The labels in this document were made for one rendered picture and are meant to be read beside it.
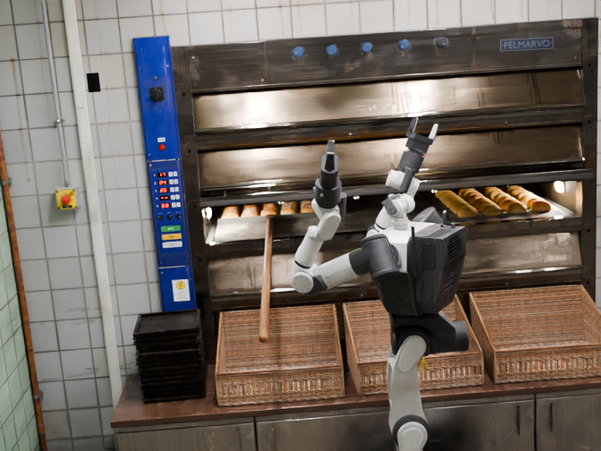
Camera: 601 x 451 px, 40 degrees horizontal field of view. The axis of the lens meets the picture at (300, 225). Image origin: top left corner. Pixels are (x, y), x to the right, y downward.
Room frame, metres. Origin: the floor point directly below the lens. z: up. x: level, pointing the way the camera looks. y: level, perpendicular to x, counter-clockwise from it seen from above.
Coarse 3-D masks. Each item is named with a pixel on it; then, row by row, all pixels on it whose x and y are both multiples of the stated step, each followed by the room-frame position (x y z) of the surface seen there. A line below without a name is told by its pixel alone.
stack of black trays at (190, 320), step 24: (168, 312) 3.62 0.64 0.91; (192, 312) 3.62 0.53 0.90; (144, 336) 3.36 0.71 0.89; (168, 336) 3.36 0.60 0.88; (192, 336) 3.37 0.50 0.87; (144, 360) 3.36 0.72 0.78; (168, 360) 3.36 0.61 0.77; (192, 360) 3.37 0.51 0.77; (144, 384) 3.35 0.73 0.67; (168, 384) 3.37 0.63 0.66; (192, 384) 3.37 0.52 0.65
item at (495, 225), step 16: (448, 224) 3.85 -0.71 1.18; (464, 224) 3.83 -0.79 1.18; (480, 224) 3.80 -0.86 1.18; (496, 224) 3.80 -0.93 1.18; (512, 224) 3.80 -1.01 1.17; (528, 224) 3.81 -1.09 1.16; (544, 224) 3.81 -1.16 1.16; (560, 224) 3.81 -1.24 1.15; (576, 224) 3.81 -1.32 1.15; (240, 240) 3.82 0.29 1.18; (256, 240) 3.79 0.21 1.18; (272, 240) 3.77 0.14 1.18; (288, 240) 3.77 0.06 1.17; (336, 240) 3.78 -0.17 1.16; (352, 240) 3.78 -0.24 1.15
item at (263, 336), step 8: (272, 224) 4.03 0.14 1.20; (264, 264) 3.26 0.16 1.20; (264, 272) 3.14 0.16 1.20; (264, 280) 3.02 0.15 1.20; (264, 288) 2.91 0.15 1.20; (264, 296) 2.81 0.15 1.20; (264, 304) 2.72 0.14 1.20; (264, 312) 2.63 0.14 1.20; (264, 320) 2.55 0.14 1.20; (264, 328) 2.48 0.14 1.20; (264, 336) 2.42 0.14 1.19
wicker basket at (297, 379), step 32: (224, 320) 3.72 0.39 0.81; (256, 320) 3.72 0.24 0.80; (288, 320) 3.72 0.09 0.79; (320, 320) 3.72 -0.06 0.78; (224, 352) 3.69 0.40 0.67; (256, 352) 3.68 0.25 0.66; (288, 352) 3.68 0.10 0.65; (224, 384) 3.27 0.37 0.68; (256, 384) 3.27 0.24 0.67; (288, 384) 3.44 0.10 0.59; (320, 384) 3.42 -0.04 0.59
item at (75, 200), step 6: (72, 186) 3.71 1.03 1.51; (78, 186) 3.72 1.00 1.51; (60, 192) 3.67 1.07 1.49; (66, 192) 3.67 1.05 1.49; (78, 192) 3.70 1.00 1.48; (60, 198) 3.67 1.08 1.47; (72, 198) 3.67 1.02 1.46; (78, 198) 3.69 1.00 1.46; (60, 204) 3.67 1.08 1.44; (66, 204) 3.67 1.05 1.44; (72, 204) 3.67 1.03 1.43; (78, 204) 3.68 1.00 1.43
